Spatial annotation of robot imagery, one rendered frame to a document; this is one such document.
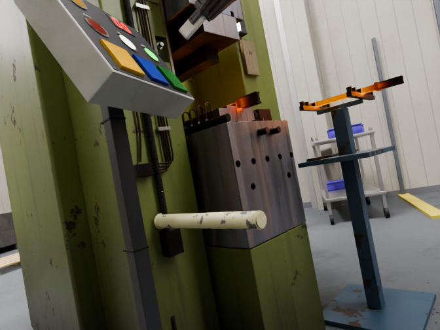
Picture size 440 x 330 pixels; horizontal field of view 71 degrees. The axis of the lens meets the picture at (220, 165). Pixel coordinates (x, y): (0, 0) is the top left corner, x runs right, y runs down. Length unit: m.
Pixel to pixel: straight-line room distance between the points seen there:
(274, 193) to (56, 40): 0.88
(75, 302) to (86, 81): 1.05
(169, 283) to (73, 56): 0.78
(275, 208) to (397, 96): 3.62
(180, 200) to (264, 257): 0.37
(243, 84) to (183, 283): 0.93
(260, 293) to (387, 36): 4.11
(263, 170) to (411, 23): 3.95
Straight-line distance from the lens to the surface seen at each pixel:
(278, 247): 1.23
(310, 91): 4.32
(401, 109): 4.65
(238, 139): 1.10
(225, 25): 1.35
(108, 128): 0.79
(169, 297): 1.15
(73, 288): 1.47
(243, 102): 1.23
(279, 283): 1.25
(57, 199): 1.43
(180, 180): 1.15
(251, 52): 1.63
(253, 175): 1.13
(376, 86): 1.48
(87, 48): 0.64
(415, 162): 4.66
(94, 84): 0.62
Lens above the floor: 0.76
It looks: 1 degrees up
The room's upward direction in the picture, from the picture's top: 10 degrees counter-clockwise
